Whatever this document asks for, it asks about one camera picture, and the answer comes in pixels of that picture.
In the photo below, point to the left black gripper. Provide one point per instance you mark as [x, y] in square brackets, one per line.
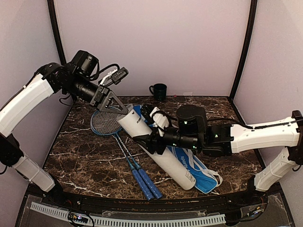
[100, 95]

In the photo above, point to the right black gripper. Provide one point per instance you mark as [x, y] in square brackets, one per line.
[151, 140]

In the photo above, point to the white shuttlecock tube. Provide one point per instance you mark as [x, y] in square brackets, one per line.
[134, 125]

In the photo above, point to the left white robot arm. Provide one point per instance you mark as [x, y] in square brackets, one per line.
[51, 79]

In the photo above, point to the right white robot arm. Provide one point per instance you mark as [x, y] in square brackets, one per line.
[227, 139]

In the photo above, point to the dark green mug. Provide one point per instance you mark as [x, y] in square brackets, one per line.
[159, 91]

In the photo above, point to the blue racket bag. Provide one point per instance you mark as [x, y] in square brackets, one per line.
[206, 179]

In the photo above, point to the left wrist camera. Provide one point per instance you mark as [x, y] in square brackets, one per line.
[84, 63]

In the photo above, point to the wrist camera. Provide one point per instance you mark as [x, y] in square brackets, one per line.
[84, 63]
[191, 120]

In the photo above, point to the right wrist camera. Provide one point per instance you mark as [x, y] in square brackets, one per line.
[191, 120]

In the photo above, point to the left black frame post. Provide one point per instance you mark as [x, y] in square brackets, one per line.
[56, 31]

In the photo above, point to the black frame post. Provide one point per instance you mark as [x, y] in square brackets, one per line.
[245, 49]
[56, 31]

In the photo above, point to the right black frame post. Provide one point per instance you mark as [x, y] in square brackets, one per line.
[245, 49]

